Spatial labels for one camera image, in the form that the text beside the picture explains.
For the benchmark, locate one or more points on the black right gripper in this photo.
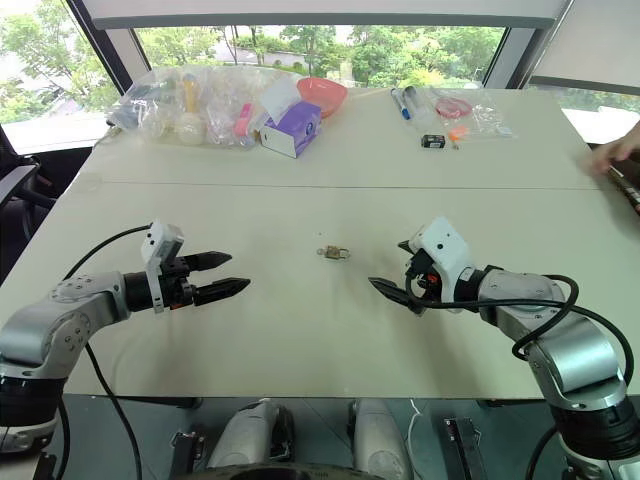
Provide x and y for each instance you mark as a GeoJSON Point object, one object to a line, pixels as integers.
{"type": "Point", "coordinates": [425, 285]}

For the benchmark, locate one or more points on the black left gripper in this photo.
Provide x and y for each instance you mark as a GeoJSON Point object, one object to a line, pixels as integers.
{"type": "Point", "coordinates": [177, 287]}

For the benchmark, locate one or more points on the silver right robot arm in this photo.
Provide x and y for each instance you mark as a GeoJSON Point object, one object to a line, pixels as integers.
{"type": "Point", "coordinates": [565, 350]}

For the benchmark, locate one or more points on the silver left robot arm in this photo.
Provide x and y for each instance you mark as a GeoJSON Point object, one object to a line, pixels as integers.
{"type": "Point", "coordinates": [60, 320]}

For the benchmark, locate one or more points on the person's bare hand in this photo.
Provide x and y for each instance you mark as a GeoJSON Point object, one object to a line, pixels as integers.
{"type": "Point", "coordinates": [612, 150]}

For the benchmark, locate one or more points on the small brass padlock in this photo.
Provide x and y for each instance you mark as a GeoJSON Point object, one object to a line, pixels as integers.
{"type": "Point", "coordinates": [334, 252]}

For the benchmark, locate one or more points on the small black box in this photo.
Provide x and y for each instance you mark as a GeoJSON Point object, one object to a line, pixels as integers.
{"type": "Point", "coordinates": [433, 141]}

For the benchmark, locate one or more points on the white round ball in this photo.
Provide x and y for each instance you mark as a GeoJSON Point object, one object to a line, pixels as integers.
{"type": "Point", "coordinates": [190, 130]}

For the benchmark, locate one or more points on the small orange object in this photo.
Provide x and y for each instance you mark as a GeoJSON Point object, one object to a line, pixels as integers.
{"type": "Point", "coordinates": [457, 133]}

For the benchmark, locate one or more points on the pink small package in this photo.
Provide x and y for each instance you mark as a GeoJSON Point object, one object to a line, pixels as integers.
{"type": "Point", "coordinates": [243, 120]}

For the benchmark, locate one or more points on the blue marker pen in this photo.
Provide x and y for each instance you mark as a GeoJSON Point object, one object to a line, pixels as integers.
{"type": "Point", "coordinates": [401, 106]}

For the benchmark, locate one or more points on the grey rounded robot leg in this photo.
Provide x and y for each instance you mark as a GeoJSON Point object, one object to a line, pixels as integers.
{"type": "Point", "coordinates": [377, 435]}
{"type": "Point", "coordinates": [250, 435]}

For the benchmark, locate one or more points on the purple white tissue box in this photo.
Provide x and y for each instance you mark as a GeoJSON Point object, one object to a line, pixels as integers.
{"type": "Point", "coordinates": [295, 130]}

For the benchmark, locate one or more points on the grey marker pen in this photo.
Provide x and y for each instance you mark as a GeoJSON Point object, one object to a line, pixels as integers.
{"type": "Point", "coordinates": [411, 97]}

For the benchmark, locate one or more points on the clear small plastic bag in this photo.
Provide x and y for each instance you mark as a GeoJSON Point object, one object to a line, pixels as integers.
{"type": "Point", "coordinates": [492, 122]}

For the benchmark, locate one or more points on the clear plastic bags pile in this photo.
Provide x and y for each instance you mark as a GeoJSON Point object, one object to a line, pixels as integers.
{"type": "Point", "coordinates": [220, 90]}

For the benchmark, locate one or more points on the pink plastic bowl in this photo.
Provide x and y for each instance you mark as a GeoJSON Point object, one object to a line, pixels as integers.
{"type": "Point", "coordinates": [322, 92]}

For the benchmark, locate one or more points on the dark rounded robot torso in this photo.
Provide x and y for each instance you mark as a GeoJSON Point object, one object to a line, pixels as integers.
{"type": "Point", "coordinates": [290, 472]}

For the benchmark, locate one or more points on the black office chair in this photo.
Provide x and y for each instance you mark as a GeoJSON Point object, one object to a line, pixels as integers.
{"type": "Point", "coordinates": [22, 185]}

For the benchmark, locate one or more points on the dark brown rod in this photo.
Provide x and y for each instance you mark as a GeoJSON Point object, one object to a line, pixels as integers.
{"type": "Point", "coordinates": [627, 187]}

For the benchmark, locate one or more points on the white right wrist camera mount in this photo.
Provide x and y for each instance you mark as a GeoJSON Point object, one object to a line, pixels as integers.
{"type": "Point", "coordinates": [447, 250]}

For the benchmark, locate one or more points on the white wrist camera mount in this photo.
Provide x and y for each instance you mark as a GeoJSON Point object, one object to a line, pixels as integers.
{"type": "Point", "coordinates": [447, 250]}
{"type": "Point", "coordinates": [159, 242]}

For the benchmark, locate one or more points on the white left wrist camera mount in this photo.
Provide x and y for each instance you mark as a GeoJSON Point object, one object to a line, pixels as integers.
{"type": "Point", "coordinates": [159, 242]}

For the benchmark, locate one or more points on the black metal bracket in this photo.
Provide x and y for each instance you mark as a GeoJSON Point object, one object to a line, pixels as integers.
{"type": "Point", "coordinates": [187, 455]}
{"type": "Point", "coordinates": [465, 447]}

